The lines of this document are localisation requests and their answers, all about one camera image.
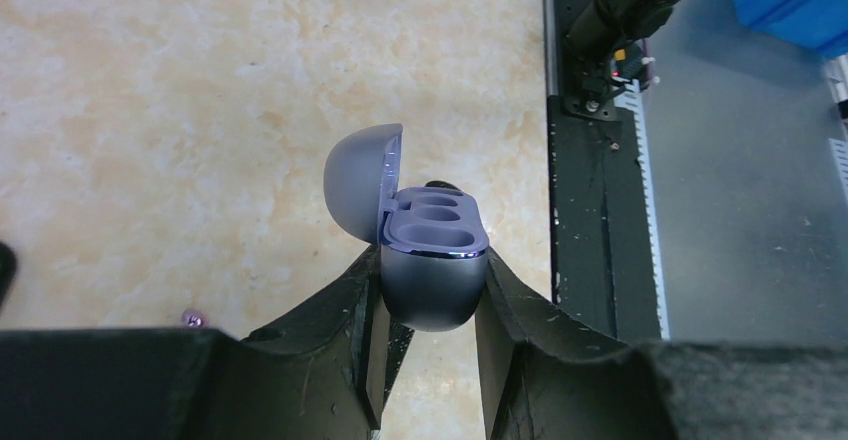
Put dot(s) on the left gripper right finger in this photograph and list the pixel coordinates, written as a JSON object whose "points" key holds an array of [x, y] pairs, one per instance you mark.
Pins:
{"points": [[546, 375]]}

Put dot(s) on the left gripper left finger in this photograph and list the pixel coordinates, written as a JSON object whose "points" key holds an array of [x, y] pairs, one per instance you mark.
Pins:
{"points": [[321, 371]]}

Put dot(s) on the purple earbud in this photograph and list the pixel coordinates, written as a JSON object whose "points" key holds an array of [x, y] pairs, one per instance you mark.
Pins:
{"points": [[192, 318]]}

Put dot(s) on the grey-blue earbud charging case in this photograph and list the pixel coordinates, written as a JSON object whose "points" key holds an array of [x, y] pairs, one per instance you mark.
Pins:
{"points": [[432, 245]]}

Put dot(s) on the black earbud charging case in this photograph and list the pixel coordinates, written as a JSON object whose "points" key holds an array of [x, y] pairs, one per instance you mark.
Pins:
{"points": [[8, 270]]}

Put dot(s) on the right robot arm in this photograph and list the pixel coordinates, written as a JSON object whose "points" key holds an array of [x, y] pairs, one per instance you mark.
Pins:
{"points": [[589, 34]]}

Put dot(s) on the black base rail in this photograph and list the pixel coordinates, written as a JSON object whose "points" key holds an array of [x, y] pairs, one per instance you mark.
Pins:
{"points": [[605, 257]]}

